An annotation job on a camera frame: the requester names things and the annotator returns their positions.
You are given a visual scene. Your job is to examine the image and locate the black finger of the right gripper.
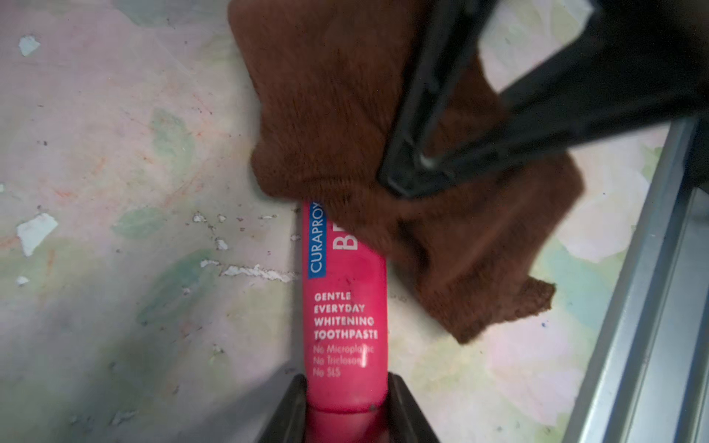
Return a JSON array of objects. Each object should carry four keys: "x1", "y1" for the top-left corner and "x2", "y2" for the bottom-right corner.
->
[{"x1": 379, "y1": 1, "x2": 708, "y2": 199}]

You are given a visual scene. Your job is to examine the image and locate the aluminium front rail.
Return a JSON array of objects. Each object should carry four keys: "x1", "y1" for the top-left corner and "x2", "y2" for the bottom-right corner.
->
[{"x1": 564, "y1": 116, "x2": 708, "y2": 442}]

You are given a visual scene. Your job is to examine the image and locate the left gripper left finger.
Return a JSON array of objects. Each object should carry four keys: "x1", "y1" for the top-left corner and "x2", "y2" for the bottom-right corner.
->
[{"x1": 257, "y1": 374, "x2": 308, "y2": 443}]

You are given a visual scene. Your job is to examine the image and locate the red toothpaste tube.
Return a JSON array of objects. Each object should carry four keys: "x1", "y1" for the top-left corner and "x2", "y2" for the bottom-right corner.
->
[{"x1": 302, "y1": 202, "x2": 389, "y2": 442}]

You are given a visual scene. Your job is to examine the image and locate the brown cloth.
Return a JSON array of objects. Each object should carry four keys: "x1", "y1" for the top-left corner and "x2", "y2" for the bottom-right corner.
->
[{"x1": 228, "y1": 1, "x2": 584, "y2": 343}]

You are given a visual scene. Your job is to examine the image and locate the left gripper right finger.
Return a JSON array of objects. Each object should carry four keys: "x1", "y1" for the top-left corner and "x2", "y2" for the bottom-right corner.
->
[{"x1": 387, "y1": 372, "x2": 439, "y2": 443}]

